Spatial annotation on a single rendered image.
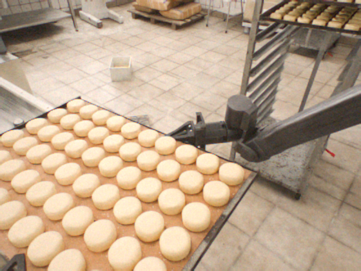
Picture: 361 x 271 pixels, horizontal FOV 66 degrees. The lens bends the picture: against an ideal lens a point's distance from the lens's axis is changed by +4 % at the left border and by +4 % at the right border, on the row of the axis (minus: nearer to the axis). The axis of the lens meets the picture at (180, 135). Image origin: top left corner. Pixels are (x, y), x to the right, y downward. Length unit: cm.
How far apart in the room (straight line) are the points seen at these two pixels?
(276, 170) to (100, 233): 151
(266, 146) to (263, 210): 122
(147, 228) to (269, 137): 32
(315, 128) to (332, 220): 141
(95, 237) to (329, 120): 44
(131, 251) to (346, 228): 161
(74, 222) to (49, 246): 5
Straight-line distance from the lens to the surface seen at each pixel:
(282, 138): 60
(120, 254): 47
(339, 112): 52
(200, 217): 49
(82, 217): 53
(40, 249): 52
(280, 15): 144
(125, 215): 50
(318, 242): 182
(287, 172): 188
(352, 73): 138
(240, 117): 64
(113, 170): 59
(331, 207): 200
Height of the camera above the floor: 143
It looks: 39 degrees down
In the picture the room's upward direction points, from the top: straight up
